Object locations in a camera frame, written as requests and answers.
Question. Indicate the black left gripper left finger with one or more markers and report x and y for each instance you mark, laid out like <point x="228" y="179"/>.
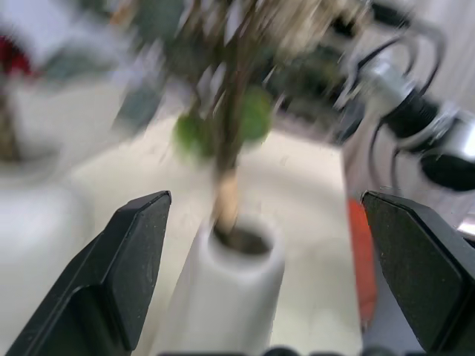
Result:
<point x="111" y="274"/>

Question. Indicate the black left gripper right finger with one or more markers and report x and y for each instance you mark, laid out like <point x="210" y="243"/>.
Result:
<point x="419" y="267"/>

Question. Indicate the dried flower bouquet green leaves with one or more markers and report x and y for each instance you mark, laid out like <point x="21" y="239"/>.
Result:
<point x="237" y="96"/>

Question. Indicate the red flower bouquet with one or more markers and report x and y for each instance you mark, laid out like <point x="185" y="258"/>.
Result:
<point x="9" y="92"/>

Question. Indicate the orange object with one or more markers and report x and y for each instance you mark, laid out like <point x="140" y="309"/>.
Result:
<point x="361" y="252"/>

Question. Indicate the white round vase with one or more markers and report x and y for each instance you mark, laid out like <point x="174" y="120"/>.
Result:
<point x="33" y="219"/>

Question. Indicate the white cylindrical vase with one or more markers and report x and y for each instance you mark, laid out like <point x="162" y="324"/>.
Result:
<point x="226" y="293"/>

